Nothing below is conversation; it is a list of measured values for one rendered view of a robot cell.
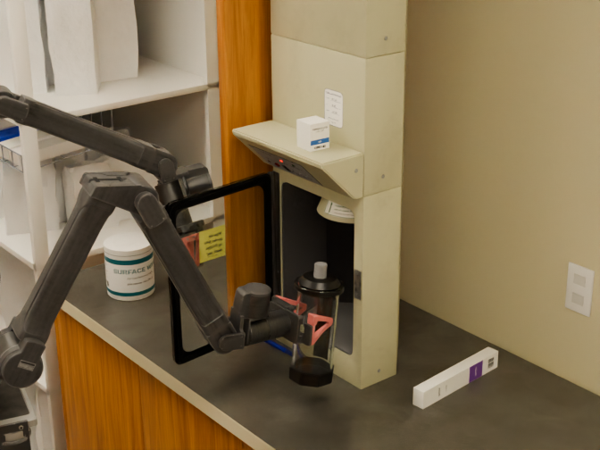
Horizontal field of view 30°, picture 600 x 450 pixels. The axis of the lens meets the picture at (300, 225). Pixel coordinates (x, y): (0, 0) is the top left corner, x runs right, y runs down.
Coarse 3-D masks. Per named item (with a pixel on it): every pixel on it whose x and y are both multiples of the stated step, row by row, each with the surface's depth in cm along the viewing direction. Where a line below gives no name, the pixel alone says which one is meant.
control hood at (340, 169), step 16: (240, 128) 252; (256, 128) 252; (272, 128) 252; (288, 128) 252; (256, 144) 246; (272, 144) 241; (288, 144) 241; (336, 144) 241; (288, 160) 241; (304, 160) 233; (320, 160) 231; (336, 160) 231; (352, 160) 233; (320, 176) 237; (336, 176) 232; (352, 176) 235; (352, 192) 236
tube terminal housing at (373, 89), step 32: (288, 64) 248; (320, 64) 240; (352, 64) 231; (384, 64) 231; (288, 96) 251; (320, 96) 242; (352, 96) 234; (384, 96) 234; (352, 128) 236; (384, 128) 237; (384, 160) 239; (320, 192) 250; (384, 192) 242; (384, 224) 245; (384, 256) 248; (384, 288) 251; (384, 320) 254; (384, 352) 258; (352, 384) 259
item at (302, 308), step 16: (304, 288) 238; (336, 288) 239; (304, 304) 240; (320, 304) 239; (336, 304) 241; (304, 320) 241; (336, 320) 243; (304, 352) 243; (320, 352) 242; (304, 368) 244; (320, 368) 244
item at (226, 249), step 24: (240, 192) 256; (192, 216) 248; (216, 216) 253; (240, 216) 258; (192, 240) 250; (216, 240) 255; (240, 240) 260; (216, 264) 257; (240, 264) 262; (264, 264) 268; (216, 288) 259; (192, 336) 258
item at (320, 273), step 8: (320, 264) 240; (312, 272) 243; (320, 272) 240; (328, 272) 244; (304, 280) 239; (312, 280) 239; (320, 280) 239; (328, 280) 240; (336, 280) 240; (312, 288) 238; (320, 288) 238; (328, 288) 238
